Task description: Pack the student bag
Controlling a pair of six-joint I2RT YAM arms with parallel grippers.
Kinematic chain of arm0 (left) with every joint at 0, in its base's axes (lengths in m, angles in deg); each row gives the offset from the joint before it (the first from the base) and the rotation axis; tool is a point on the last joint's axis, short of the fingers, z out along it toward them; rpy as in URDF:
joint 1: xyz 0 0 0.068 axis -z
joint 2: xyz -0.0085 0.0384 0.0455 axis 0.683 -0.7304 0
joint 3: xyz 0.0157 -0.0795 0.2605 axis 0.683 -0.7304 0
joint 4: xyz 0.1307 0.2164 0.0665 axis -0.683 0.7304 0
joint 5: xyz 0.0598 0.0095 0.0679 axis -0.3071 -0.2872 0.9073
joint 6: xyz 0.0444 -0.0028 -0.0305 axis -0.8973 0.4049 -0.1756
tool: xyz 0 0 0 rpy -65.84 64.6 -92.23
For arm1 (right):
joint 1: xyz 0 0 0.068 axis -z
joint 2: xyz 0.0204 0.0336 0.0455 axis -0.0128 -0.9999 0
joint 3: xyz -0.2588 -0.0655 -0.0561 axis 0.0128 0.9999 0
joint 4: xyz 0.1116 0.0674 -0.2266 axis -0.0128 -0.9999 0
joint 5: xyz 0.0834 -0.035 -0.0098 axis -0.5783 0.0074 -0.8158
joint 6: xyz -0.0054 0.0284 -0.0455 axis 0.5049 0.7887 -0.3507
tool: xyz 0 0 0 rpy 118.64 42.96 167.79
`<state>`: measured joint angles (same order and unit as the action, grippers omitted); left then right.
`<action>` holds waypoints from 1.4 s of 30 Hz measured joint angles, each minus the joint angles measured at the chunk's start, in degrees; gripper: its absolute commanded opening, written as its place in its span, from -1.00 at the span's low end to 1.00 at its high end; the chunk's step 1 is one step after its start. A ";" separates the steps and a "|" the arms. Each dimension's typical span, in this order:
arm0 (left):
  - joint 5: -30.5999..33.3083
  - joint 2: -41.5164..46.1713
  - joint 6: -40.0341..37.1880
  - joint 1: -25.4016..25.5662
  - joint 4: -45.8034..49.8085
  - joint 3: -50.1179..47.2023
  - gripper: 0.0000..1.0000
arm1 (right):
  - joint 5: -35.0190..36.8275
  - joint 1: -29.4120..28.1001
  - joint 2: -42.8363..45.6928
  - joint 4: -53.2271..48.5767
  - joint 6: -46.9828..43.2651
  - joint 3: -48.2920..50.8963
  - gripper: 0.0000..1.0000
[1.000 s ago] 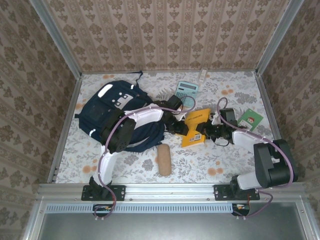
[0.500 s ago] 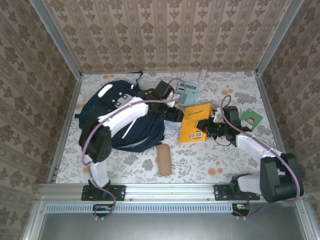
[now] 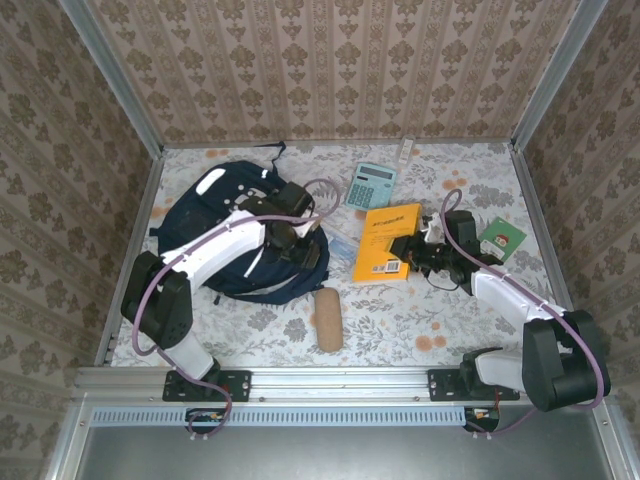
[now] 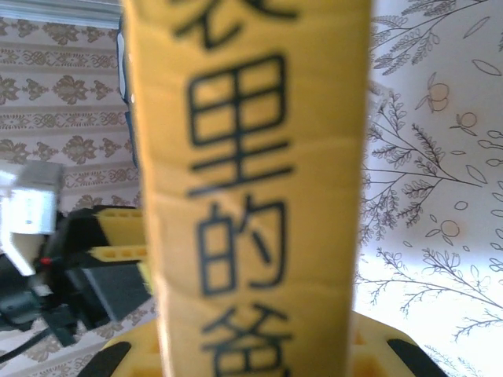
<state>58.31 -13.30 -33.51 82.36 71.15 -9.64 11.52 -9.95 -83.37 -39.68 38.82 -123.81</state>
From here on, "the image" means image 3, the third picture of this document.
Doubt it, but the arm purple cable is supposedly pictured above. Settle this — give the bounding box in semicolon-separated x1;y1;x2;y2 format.
440;188;604;437
130;178;343;441

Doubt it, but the green notebook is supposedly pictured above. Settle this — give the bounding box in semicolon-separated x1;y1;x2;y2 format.
478;216;528;264

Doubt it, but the grey metal sheet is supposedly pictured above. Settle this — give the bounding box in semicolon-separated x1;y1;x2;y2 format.
47;399;640;480

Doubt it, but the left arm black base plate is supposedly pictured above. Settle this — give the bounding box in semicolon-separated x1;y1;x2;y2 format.
162;369;251;404

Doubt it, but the ruler set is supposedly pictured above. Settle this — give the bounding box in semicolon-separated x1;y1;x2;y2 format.
325;230;362;267

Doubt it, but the aluminium frame corner post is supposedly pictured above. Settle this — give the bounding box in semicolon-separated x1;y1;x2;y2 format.
508;0;610;151
58;0;165;157

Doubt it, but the yellow paperback book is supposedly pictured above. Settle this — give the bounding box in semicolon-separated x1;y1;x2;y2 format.
351;201;425;285

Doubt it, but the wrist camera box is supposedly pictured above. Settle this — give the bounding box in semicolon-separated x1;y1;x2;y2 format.
442;208;482;252
276;181;317;217

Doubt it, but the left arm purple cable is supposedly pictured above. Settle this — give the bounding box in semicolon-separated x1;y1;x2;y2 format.
130;178;343;441

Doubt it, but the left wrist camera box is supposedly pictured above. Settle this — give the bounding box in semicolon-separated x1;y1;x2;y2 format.
276;181;317;217

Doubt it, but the mint green calculator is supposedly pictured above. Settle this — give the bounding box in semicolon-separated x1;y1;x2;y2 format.
343;162;399;211

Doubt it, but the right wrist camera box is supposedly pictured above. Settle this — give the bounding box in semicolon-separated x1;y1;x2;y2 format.
442;208;482;252

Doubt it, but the aluminium table back rail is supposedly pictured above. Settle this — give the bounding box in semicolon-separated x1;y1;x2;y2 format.
162;138;514;149

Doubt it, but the aluminium table side rail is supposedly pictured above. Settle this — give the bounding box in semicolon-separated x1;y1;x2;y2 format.
94;149;165;369
509;144;591;364

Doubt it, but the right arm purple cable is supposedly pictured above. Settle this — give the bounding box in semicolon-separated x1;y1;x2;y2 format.
440;188;604;437

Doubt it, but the aluminium mounting rail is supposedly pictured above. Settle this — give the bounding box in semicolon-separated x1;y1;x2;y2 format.
74;363;609;401

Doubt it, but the brown cork pencil case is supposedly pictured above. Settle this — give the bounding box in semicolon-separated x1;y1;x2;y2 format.
313;288;345;353

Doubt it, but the black wiring connector bracket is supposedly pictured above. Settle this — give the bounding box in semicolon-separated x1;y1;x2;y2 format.
462;405;503;441
184;405;236;444

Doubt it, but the floral patterned table cover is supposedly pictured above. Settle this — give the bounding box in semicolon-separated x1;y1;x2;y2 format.
108;142;576;369

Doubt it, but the navy blue backpack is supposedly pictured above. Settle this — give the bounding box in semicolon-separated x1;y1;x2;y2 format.
148;141;332;307

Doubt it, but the slotted grey cable duct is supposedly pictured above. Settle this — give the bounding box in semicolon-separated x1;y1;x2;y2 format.
92;405;469;427

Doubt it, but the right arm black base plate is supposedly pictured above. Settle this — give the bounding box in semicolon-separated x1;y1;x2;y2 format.
427;368;521;404

